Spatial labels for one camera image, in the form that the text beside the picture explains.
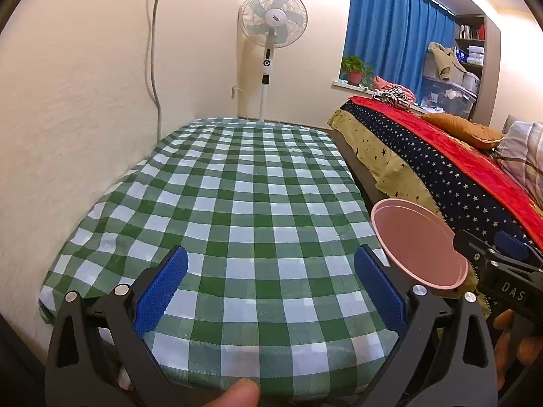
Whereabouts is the yellow star bed skirt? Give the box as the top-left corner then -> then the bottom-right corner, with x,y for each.
326,109 -> 444,221

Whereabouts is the wooden bookshelf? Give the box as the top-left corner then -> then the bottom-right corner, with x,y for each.
454,14 -> 501,121

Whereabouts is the orange pillow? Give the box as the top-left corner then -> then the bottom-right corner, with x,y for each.
420,112 -> 505,150

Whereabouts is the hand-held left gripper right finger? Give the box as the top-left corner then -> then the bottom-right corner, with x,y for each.
353,244 -> 498,407

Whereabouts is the plaid pillow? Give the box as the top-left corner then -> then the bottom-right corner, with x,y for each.
494,121 -> 543,198

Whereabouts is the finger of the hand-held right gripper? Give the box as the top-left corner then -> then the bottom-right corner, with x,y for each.
495,231 -> 533,264
453,231 -> 506,273

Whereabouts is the potted green plant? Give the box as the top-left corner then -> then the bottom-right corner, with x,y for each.
340,55 -> 375,88

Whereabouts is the white standing fan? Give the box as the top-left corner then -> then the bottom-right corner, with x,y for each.
238,0 -> 310,123

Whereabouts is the red blanket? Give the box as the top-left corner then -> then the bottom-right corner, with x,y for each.
350,95 -> 543,247

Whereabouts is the person's right hand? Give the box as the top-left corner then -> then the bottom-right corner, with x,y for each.
492,309 -> 543,391

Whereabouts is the black and white striped cloth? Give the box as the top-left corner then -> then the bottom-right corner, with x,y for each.
372,86 -> 411,109

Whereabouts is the beige jacket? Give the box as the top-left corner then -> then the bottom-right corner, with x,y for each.
426,41 -> 467,80

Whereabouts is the person's left hand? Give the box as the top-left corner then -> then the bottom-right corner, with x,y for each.
199,379 -> 261,407

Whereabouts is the stack of white boxes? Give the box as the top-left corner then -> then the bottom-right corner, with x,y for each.
455,46 -> 485,66

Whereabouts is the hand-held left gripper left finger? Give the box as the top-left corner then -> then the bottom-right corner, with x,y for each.
44,246 -> 189,407

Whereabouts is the clear plastic storage box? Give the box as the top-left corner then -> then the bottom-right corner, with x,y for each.
422,75 -> 480,119

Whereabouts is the pink plastic bin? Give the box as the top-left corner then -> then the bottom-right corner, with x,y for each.
370,198 -> 469,291

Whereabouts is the grey wall cable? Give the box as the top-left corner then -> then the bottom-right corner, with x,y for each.
146,0 -> 165,142

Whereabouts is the pink cloth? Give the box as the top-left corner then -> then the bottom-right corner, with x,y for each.
373,75 -> 416,103

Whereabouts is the green checked tablecloth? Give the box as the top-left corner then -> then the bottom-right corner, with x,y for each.
38,118 -> 399,405

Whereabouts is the bed with starry blanket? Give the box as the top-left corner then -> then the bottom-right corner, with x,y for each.
343,102 -> 543,251

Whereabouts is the blue curtain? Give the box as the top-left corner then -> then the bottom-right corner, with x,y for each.
341,0 -> 459,106

